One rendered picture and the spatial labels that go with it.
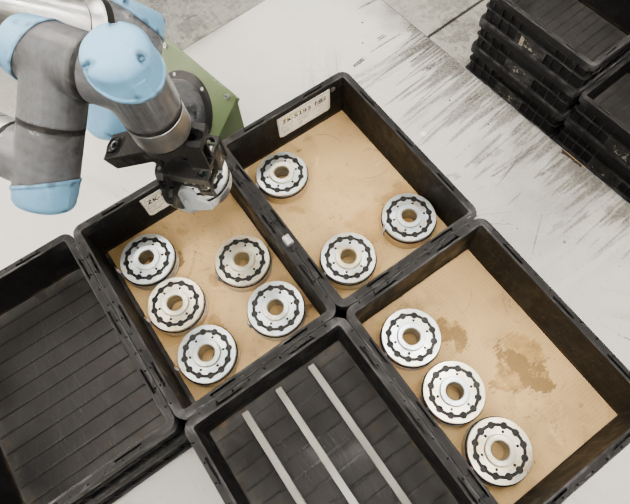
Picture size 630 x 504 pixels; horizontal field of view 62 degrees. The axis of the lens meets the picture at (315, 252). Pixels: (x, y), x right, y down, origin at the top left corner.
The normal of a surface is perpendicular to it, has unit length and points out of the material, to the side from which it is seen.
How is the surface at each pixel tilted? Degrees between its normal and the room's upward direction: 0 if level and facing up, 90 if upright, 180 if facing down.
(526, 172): 0
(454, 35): 0
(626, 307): 0
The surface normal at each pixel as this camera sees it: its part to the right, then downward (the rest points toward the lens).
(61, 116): 0.59, 0.45
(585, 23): -0.04, -0.39
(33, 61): -0.27, 0.29
